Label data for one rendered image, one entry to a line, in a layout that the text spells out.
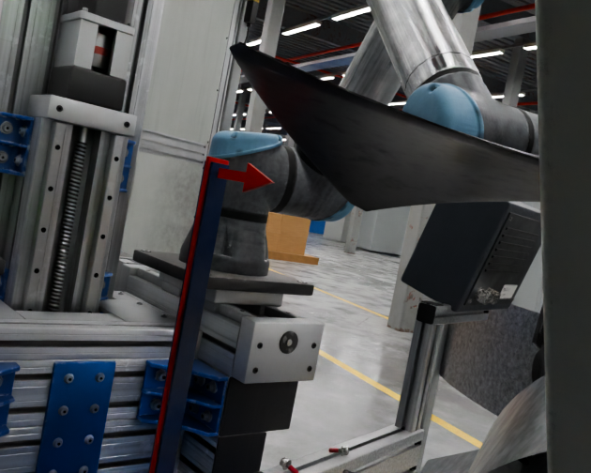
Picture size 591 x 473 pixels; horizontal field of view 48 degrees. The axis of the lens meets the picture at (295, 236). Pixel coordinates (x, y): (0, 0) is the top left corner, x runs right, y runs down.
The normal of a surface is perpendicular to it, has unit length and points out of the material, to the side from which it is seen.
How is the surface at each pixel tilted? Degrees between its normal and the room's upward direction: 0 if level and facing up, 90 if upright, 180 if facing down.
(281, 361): 90
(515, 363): 90
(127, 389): 90
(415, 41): 73
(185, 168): 90
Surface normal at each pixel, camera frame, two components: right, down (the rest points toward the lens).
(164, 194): 0.79, 0.18
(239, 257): 0.40, -0.18
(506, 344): -0.92, -0.15
